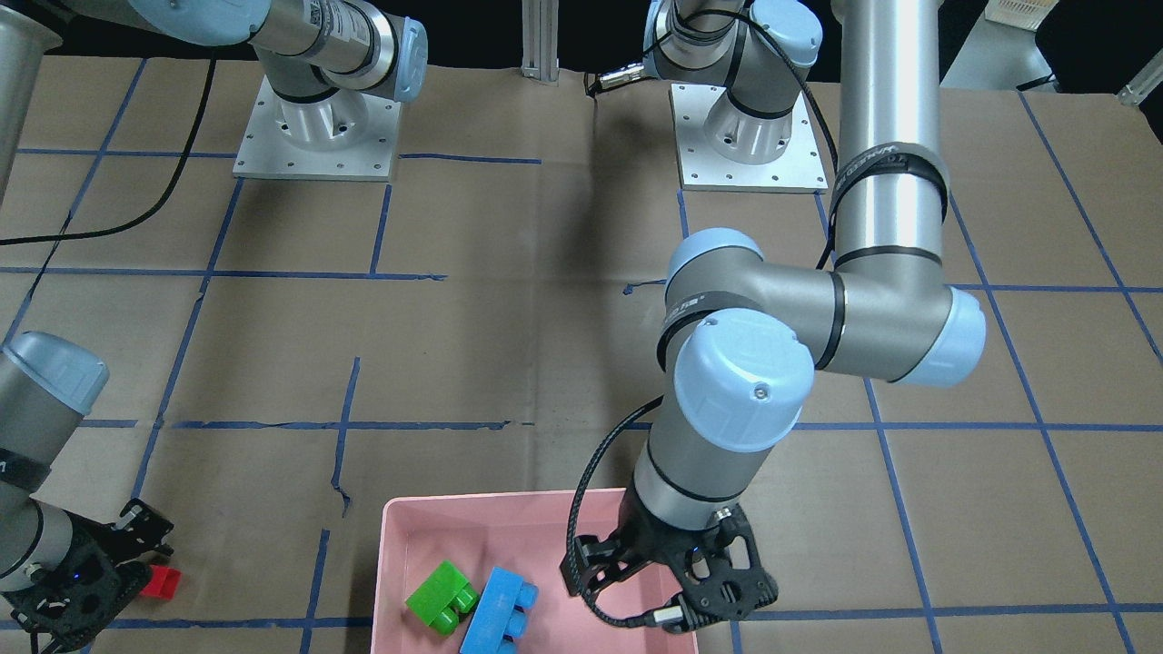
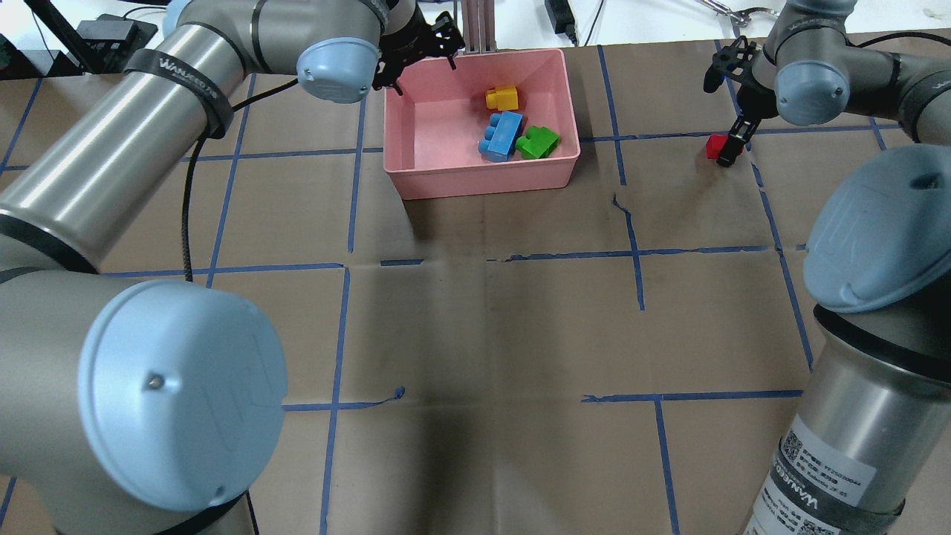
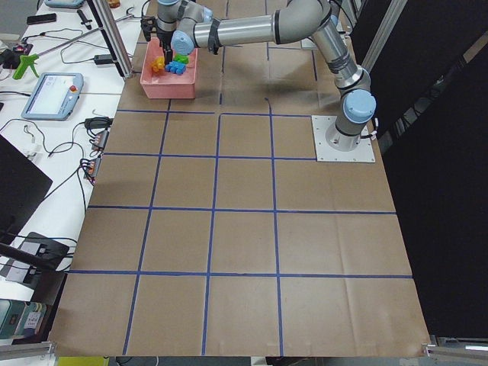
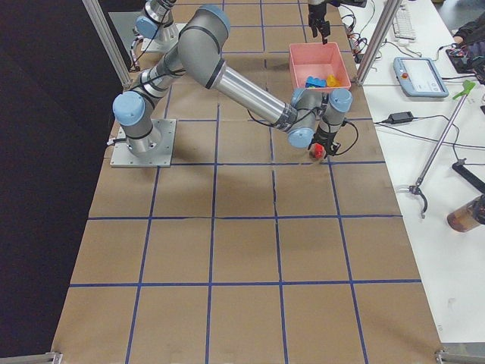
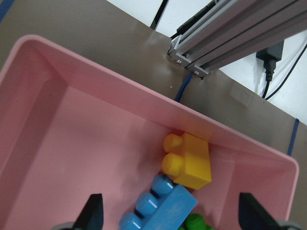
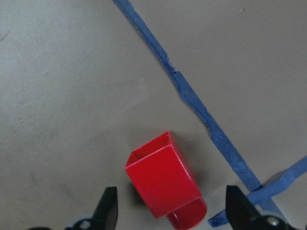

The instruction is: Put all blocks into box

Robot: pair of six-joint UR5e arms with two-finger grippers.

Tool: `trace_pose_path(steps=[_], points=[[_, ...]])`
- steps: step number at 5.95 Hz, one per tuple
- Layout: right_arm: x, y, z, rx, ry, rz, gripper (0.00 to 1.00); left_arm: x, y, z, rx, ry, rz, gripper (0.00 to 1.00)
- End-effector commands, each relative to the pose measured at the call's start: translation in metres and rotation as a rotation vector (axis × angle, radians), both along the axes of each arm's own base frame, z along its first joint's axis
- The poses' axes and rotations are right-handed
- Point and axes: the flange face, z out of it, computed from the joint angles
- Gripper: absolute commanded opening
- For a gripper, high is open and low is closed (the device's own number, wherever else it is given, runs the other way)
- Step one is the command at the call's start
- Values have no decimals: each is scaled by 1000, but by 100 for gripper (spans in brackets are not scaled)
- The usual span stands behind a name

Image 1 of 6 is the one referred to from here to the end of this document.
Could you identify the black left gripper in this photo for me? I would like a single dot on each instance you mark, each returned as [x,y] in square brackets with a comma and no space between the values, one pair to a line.
[647,548]

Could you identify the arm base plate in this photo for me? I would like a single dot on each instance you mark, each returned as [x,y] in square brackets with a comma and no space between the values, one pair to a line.
[721,149]
[348,137]

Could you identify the green toy block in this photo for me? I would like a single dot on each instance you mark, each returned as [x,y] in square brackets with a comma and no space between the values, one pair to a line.
[444,600]

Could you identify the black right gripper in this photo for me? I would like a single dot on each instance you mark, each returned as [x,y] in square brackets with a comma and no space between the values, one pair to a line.
[136,534]

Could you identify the aluminium frame post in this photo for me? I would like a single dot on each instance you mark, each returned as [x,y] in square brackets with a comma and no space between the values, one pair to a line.
[540,20]

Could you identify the pink plastic box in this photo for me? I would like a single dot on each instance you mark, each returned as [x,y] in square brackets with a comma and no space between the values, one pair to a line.
[523,532]

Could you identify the red toy block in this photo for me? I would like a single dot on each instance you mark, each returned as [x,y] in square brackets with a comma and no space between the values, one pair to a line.
[163,583]

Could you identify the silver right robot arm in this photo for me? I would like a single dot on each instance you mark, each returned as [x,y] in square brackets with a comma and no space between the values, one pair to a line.
[310,50]

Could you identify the blue toy block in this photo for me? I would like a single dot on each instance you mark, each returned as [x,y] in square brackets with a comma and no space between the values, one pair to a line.
[500,618]

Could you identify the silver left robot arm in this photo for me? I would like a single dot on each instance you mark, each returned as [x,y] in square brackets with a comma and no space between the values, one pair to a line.
[743,338]

